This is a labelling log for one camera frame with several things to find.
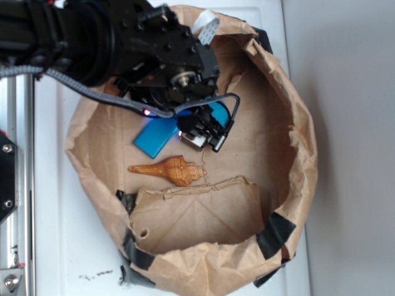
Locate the orange conch seashell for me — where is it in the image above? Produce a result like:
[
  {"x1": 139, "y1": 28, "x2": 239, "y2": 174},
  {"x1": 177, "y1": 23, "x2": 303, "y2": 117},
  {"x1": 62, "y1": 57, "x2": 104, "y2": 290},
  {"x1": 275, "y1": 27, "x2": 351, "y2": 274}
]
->
[{"x1": 128, "y1": 155, "x2": 207, "y2": 187}]

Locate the brown paper bag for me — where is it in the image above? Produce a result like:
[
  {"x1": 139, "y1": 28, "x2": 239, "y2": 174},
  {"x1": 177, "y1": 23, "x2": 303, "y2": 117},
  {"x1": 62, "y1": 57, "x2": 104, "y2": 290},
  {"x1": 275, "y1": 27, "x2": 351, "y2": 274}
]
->
[{"x1": 65, "y1": 15, "x2": 318, "y2": 295}]

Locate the grey braided cable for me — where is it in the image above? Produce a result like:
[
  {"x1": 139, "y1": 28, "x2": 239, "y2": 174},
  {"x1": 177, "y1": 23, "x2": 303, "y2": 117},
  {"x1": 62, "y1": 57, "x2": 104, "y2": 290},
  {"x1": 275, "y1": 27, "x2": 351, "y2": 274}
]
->
[{"x1": 0, "y1": 64, "x2": 242, "y2": 130}]

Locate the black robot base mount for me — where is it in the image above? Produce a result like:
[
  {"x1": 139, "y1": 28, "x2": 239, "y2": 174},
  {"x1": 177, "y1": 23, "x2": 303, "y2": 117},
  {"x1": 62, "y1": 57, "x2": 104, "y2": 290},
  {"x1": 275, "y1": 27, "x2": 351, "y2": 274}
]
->
[{"x1": 0, "y1": 130, "x2": 18, "y2": 224}]

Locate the white flat ribbon cable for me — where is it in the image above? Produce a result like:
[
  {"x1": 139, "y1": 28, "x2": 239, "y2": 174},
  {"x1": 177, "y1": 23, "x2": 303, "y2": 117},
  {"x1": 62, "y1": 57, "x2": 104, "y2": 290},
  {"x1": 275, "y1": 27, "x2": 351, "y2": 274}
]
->
[{"x1": 192, "y1": 9, "x2": 221, "y2": 44}]

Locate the white plastic tray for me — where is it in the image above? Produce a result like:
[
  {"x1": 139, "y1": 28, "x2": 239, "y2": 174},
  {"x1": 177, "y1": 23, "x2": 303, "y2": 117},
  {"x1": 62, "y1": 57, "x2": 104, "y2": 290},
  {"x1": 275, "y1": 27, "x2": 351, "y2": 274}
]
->
[{"x1": 32, "y1": 1, "x2": 310, "y2": 295}]

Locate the blue rectangular block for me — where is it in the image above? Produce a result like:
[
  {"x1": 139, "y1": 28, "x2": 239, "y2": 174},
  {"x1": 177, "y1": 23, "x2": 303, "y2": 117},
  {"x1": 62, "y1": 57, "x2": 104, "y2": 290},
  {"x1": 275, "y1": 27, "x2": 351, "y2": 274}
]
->
[{"x1": 133, "y1": 118, "x2": 178, "y2": 158}]

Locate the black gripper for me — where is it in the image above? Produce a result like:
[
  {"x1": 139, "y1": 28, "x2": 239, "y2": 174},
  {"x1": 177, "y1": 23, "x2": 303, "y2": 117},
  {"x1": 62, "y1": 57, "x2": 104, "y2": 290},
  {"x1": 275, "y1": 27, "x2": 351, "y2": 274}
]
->
[{"x1": 109, "y1": 2, "x2": 220, "y2": 108}]

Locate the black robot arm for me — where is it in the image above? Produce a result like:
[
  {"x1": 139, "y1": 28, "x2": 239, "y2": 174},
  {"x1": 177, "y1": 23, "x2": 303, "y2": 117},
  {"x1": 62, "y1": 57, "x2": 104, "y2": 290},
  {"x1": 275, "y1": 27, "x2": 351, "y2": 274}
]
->
[{"x1": 1, "y1": 1, "x2": 220, "y2": 110}]

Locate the aluminium frame rail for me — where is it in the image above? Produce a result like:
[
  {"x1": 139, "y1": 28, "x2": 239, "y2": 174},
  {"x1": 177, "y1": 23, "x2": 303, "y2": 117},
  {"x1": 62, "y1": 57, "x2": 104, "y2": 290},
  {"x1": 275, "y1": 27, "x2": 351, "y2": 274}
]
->
[{"x1": 1, "y1": 75, "x2": 35, "y2": 295}]

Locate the blue ball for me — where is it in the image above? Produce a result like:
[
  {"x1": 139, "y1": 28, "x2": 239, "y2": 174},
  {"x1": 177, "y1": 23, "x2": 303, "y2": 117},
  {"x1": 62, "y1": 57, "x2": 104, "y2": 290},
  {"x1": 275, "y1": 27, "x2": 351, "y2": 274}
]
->
[{"x1": 208, "y1": 101, "x2": 231, "y2": 127}]

